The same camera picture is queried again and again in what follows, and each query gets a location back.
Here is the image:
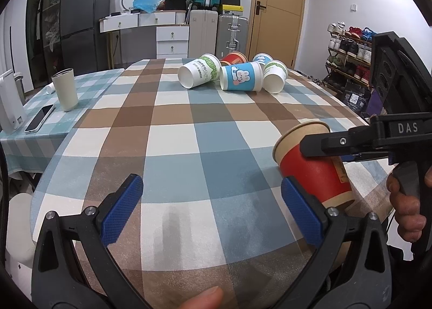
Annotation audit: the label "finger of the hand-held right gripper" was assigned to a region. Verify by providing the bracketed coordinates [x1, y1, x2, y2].
[300, 122, 389, 163]

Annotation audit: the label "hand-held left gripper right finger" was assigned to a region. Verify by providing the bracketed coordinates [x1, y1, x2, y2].
[270, 177, 393, 309]

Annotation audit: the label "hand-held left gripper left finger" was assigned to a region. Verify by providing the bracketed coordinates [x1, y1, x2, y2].
[31, 174, 153, 309]

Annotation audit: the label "red paper cup brown rim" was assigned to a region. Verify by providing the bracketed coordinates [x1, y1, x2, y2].
[273, 120, 357, 212]

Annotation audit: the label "white cup blue print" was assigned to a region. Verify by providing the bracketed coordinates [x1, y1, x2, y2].
[252, 53, 274, 67]

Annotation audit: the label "blue cup bunny print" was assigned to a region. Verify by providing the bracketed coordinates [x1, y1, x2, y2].
[219, 62, 264, 92]

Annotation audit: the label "white cup green leaf print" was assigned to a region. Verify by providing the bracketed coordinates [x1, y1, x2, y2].
[178, 54, 222, 89]

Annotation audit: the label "person's right hand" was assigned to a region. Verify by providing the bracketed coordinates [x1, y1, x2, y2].
[386, 165, 432, 257]

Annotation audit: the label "person's left hand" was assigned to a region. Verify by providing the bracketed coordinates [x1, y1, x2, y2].
[175, 286, 224, 309]

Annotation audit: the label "purple bag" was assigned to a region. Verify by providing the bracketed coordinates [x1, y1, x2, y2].
[364, 89, 386, 119]

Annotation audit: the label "dark printed bag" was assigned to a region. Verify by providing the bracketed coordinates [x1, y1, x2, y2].
[342, 79, 372, 112]

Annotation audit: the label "rows of shoes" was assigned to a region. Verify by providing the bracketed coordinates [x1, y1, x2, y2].
[326, 21, 378, 84]

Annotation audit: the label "metal shoe rack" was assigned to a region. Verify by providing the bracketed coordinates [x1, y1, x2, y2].
[324, 30, 376, 88]

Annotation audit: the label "white stool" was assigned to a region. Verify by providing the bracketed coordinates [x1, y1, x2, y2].
[5, 192, 39, 264]

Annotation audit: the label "brown blue plaid tablecloth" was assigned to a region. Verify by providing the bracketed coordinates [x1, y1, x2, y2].
[30, 57, 400, 309]

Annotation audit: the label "teal checkered tablecloth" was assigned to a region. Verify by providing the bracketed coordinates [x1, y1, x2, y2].
[0, 68, 128, 176]

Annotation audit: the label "white smartphone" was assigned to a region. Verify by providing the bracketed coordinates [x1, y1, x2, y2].
[25, 104, 55, 135]

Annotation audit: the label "cream tumbler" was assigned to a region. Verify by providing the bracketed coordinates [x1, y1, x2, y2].
[51, 68, 79, 112]

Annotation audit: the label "wooden door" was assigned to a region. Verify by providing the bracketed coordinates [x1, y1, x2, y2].
[245, 0, 308, 70]

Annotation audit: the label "silver suitcase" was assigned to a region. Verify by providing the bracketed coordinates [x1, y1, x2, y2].
[216, 14, 249, 60]

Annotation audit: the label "white countertop appliance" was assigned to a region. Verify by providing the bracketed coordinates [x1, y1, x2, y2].
[0, 69, 28, 134]

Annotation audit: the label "white suitcase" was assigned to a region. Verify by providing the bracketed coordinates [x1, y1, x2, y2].
[188, 9, 218, 58]

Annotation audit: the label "white dressing table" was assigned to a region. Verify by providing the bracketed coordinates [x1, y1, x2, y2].
[99, 10, 190, 59]

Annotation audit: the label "dark grey refrigerator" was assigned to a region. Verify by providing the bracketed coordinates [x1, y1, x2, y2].
[60, 0, 114, 70]

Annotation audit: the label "glass door cabinet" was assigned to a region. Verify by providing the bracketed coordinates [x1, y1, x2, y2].
[25, 0, 70, 91]

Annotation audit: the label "blue plastic bag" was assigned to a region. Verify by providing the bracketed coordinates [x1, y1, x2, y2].
[133, 0, 163, 14]

